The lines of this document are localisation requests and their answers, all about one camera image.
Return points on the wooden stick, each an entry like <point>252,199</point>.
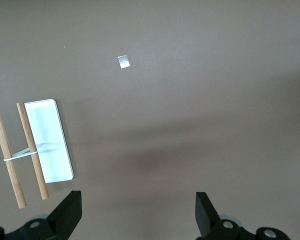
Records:
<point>31,142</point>
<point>5,142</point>

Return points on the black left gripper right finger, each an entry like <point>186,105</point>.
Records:
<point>207,220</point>

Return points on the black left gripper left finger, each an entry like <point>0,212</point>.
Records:
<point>65,220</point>

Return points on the white elastic band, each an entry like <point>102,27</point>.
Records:
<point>20,155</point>

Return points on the white rectangular tray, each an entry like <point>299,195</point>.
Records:
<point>52,140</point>

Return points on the small clear tape piece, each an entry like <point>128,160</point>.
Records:
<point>123,62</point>

